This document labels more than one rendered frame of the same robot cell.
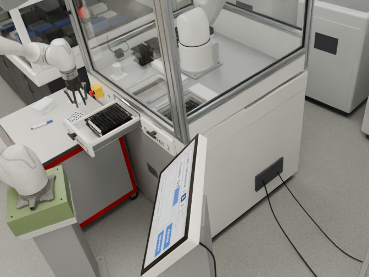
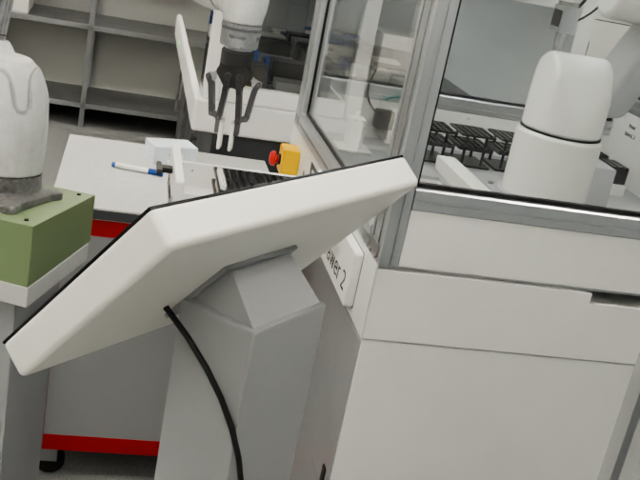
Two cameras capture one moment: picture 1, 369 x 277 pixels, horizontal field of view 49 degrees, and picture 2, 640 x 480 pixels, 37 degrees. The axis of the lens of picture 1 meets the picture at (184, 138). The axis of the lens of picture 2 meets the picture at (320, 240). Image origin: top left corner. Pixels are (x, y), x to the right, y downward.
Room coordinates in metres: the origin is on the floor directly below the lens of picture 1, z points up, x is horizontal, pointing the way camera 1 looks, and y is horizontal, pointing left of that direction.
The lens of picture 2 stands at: (0.00, -0.42, 1.51)
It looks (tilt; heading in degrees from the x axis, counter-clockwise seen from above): 19 degrees down; 20
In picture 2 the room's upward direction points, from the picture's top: 11 degrees clockwise
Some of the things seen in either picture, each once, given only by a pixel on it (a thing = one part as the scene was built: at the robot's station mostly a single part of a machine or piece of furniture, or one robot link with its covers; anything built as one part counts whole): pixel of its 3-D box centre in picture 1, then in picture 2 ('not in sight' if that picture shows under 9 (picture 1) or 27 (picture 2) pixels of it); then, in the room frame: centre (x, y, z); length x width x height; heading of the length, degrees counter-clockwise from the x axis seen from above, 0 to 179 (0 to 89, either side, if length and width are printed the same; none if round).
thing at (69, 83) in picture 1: (73, 83); (235, 68); (1.93, 0.55, 1.13); 0.08 x 0.07 x 0.09; 108
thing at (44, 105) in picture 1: (44, 106); (170, 151); (2.27, 0.89, 0.79); 0.13 x 0.09 x 0.05; 141
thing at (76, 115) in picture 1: (74, 120); not in sight; (2.08, 0.66, 0.78); 0.12 x 0.08 x 0.04; 146
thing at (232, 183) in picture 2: (109, 121); (262, 197); (1.89, 0.41, 0.87); 0.22 x 0.18 x 0.06; 123
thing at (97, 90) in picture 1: (96, 90); (287, 160); (2.22, 0.51, 0.88); 0.07 x 0.05 x 0.07; 33
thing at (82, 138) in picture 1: (78, 137); (174, 184); (1.78, 0.58, 0.87); 0.29 x 0.02 x 0.11; 33
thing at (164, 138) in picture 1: (157, 136); (339, 251); (1.69, 0.14, 0.87); 0.29 x 0.02 x 0.11; 33
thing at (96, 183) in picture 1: (73, 162); (153, 307); (2.13, 0.79, 0.38); 0.62 x 0.58 x 0.76; 33
